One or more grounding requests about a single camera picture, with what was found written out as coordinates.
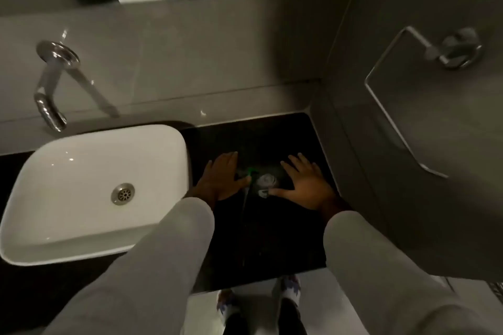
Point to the person's right patterned shoe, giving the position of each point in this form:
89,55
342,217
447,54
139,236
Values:
289,287

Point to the chrome wall faucet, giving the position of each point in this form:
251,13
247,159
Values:
53,83

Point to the person's right hand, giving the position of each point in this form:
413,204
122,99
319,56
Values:
308,189

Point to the person's left patterned shoe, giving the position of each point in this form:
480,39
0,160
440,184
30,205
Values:
228,303

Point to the person's left thumb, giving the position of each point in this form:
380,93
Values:
243,182

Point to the person's left black trouser leg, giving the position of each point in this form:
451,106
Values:
237,327

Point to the person's right thumb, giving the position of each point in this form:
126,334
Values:
279,192

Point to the person's right forearm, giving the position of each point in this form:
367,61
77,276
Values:
389,279

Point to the person's right middle finger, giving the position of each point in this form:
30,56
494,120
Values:
297,164

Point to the person's black trouser leg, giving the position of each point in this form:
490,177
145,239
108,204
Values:
237,327
290,319

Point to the person's right little finger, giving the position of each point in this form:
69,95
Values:
317,170

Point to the person's right black trouser leg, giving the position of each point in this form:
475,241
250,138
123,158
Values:
290,319

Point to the person's left forearm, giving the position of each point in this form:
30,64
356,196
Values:
149,268

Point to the chrome sink drain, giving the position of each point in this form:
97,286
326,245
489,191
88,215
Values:
122,193

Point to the person's patterned shoe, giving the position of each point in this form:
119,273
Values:
228,303
289,287

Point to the person's left hand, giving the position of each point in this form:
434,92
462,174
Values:
220,183

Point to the white ceramic sink basin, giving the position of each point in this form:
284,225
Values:
78,173

